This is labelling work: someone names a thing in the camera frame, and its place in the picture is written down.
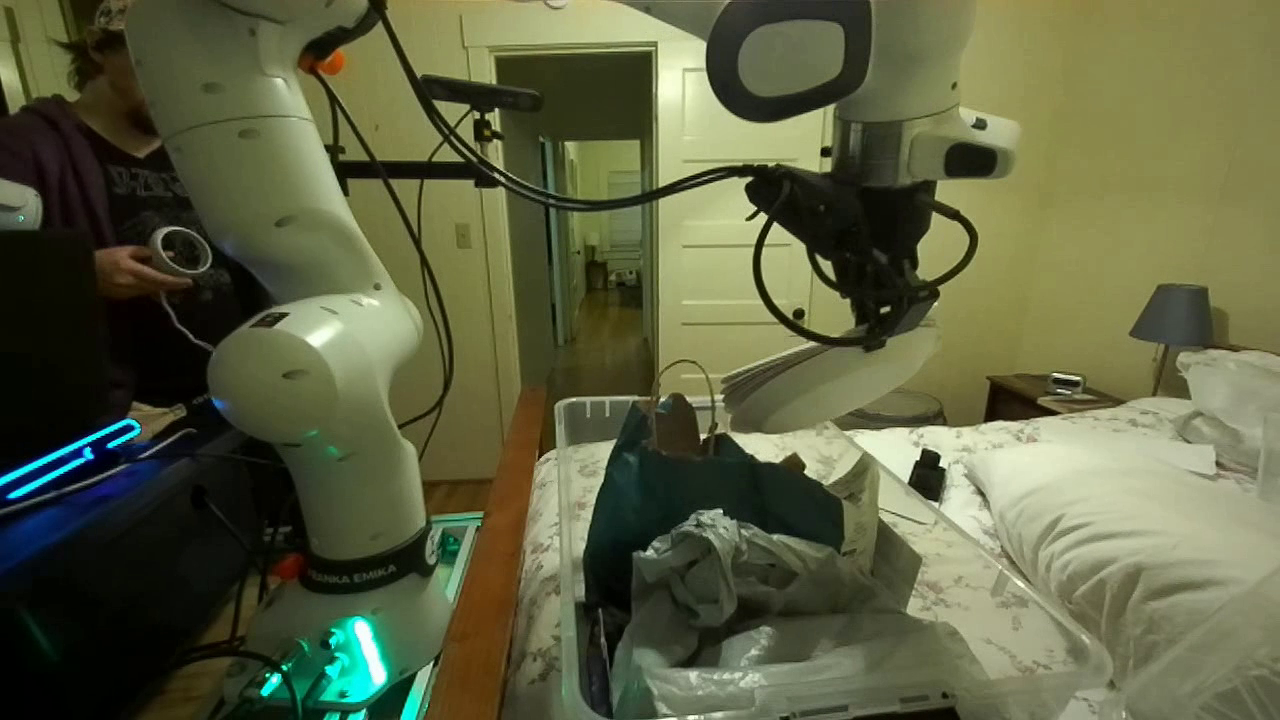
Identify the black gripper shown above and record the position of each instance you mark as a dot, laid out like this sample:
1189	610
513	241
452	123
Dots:
854	233

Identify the white paper plate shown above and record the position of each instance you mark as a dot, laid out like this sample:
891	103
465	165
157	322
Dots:
813	385

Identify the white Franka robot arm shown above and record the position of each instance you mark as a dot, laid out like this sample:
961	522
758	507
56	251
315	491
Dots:
266	160

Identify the large white pillow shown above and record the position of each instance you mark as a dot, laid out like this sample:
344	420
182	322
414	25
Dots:
1134	533

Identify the small white pillow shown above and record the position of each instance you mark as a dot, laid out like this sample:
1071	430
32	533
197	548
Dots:
1243	385

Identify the person's hand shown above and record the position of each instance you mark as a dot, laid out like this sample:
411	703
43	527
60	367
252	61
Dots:
123	272

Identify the wooden nightstand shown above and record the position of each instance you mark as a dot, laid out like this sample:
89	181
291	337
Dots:
1021	399

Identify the small black object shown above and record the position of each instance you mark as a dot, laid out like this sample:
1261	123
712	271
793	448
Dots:
926	471

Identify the white panel door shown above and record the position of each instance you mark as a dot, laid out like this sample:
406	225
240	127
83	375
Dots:
707	264

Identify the grey shade table lamp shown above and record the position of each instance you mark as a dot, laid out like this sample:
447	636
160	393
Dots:
1172	318

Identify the dark teal cloth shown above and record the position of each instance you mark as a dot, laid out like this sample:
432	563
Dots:
664	503

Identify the clear plastic storage bin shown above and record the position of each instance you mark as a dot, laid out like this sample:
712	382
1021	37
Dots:
1015	627

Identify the person in dark hoodie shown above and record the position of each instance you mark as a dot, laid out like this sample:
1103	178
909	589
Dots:
67	173

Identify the black cart with blue light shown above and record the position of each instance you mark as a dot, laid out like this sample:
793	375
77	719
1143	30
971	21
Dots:
83	563

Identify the wall light switch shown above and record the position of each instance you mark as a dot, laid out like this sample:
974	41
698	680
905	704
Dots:
465	239

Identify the black camera on boom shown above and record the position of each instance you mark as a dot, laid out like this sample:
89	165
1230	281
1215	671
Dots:
483	95

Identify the wooden bed frame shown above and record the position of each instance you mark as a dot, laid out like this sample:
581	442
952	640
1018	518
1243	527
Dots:
483	600

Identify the robot base plate green light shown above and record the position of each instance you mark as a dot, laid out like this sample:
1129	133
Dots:
333	640

